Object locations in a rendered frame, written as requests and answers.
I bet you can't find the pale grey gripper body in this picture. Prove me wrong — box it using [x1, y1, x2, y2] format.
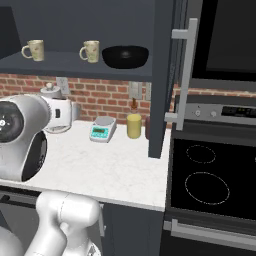
[70, 100, 82, 124]

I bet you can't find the dark base cabinet door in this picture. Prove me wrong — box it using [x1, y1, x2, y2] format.
[99, 201, 165, 256]

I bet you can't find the white and teal kitchen scale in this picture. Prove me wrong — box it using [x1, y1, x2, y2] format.
[88, 115, 118, 144]

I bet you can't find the white round appliance with knob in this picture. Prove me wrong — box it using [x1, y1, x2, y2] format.
[39, 82, 73, 135]

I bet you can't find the brown bottle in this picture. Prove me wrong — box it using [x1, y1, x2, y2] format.
[130, 97, 140, 116]

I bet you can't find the yellow cylindrical jar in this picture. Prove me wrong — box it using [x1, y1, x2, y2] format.
[126, 113, 143, 140]

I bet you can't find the cream patterned mug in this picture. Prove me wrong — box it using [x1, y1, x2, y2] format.
[21, 39, 46, 63]
[79, 40, 101, 64]

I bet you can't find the dark red container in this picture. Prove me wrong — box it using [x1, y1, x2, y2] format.
[144, 115, 151, 141]

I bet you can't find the black bowl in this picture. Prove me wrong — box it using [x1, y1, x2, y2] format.
[101, 45, 150, 70]

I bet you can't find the grey dishwasher front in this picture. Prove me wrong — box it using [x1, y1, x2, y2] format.
[0, 185, 42, 238]

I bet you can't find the black and steel stove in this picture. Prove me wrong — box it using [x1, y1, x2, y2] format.
[159, 94, 256, 256]

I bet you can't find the grey wall socket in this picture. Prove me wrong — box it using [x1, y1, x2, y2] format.
[144, 82, 152, 101]
[55, 76, 71, 96]
[128, 81, 144, 101]

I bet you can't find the dark open wall cabinet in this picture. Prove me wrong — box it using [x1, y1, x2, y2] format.
[0, 0, 175, 83]

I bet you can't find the grey base cabinet handle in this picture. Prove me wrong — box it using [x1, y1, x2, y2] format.
[97, 203, 107, 238]

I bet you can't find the grey cabinet door handle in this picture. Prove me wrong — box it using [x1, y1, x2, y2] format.
[164, 18, 199, 131]

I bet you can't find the grey oven door handle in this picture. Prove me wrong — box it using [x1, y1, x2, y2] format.
[162, 218, 256, 252]

